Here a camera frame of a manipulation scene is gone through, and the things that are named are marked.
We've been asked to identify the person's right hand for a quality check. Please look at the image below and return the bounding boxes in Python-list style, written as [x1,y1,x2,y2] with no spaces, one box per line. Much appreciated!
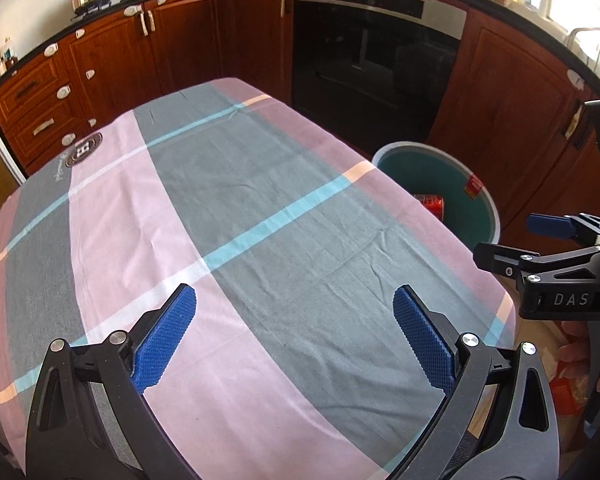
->
[557,320,600,398]

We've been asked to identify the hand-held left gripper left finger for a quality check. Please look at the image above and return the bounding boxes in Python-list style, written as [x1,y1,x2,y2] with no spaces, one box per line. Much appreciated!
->
[25,282,201,480]

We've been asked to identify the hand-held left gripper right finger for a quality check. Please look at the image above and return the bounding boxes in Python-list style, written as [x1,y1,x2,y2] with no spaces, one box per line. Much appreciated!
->
[387,285,563,480]

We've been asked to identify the orange plastic bag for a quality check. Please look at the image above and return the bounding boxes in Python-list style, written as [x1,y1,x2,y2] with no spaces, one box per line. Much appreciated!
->
[550,360,588,416]

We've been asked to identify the metal sink faucet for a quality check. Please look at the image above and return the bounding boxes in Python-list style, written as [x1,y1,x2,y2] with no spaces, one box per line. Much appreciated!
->
[567,25,600,68]

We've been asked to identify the wooden cabinet with drawers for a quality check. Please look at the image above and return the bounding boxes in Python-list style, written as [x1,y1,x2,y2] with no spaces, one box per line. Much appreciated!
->
[0,0,296,176]

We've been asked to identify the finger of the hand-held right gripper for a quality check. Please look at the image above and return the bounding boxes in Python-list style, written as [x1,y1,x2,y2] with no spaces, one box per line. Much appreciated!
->
[472,241,600,286]
[526,213,600,248]

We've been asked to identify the teal and white waste bin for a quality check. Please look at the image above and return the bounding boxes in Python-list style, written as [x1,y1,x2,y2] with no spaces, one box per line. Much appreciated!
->
[371,141,501,246]

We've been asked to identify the black kitchen countertop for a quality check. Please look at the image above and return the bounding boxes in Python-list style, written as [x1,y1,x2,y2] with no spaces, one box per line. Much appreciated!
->
[0,0,600,106]

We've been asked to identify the black built-in oven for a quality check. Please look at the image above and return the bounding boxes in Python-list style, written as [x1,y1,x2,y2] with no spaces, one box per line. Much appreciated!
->
[292,0,468,143]

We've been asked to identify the red soda can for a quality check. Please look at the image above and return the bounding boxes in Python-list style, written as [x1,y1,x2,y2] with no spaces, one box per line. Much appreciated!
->
[412,192,446,218]

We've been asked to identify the wooden cabinet with black handles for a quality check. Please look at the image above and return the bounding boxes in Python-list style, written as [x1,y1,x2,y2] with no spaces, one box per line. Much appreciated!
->
[425,7,600,256]

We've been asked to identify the pink and grey checked tablecloth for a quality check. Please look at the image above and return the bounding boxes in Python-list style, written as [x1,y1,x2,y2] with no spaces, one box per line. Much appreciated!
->
[0,77,518,480]

